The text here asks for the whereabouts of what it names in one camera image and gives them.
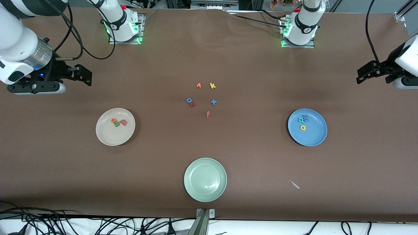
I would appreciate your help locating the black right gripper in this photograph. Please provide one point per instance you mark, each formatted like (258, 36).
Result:
(58, 71)

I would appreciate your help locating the small white paper scrap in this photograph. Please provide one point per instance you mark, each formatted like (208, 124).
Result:
(295, 184)

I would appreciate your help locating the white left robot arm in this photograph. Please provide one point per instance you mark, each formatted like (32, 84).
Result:
(305, 27)

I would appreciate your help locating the pale green plate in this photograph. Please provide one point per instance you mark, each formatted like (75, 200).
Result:
(205, 180)

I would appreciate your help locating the orange dried flowers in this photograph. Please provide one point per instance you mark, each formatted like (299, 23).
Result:
(273, 4)

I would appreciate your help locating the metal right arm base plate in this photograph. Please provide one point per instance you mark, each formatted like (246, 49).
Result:
(124, 42)

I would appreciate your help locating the blue foam letter m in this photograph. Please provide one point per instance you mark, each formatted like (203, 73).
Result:
(306, 118)

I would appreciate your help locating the brown table cover sheet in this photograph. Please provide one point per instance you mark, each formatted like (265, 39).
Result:
(65, 179)

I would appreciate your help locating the small metal bracket plate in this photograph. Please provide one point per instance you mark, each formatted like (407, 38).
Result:
(211, 213)

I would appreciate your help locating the aluminium frame rail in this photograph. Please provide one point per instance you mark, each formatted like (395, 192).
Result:
(399, 16)

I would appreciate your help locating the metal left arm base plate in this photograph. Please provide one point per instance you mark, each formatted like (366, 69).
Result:
(308, 46)

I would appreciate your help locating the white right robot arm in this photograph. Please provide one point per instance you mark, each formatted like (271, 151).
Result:
(16, 39)

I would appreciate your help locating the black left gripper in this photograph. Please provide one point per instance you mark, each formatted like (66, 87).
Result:
(387, 67)

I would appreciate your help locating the beige plate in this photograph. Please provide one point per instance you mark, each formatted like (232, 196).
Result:
(111, 135)

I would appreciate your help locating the grey metal post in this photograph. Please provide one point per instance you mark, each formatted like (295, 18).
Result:
(200, 227)

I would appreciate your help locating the blue plate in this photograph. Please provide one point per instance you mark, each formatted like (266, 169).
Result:
(315, 135)

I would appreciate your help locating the grey metal box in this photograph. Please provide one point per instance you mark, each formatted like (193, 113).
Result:
(214, 4)

